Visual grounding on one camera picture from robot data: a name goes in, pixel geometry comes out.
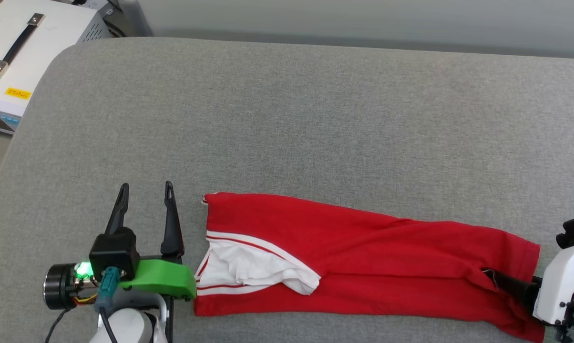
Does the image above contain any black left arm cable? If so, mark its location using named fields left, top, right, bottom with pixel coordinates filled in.
left=44, top=309, right=74, bottom=343
left=95, top=267, right=122, bottom=343

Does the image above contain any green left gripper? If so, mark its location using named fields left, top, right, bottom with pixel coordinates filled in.
left=43, top=181, right=197, bottom=310

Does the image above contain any red and white shirt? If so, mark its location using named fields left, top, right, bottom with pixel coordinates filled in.
left=193, top=192, right=546, bottom=343

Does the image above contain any white equipment case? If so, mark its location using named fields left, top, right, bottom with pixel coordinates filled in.
left=0, top=0, right=113, bottom=136

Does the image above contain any black case handle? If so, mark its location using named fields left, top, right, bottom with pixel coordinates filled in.
left=0, top=13, right=46, bottom=79

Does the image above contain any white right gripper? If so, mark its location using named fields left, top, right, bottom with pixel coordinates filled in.
left=482, top=242, right=574, bottom=343

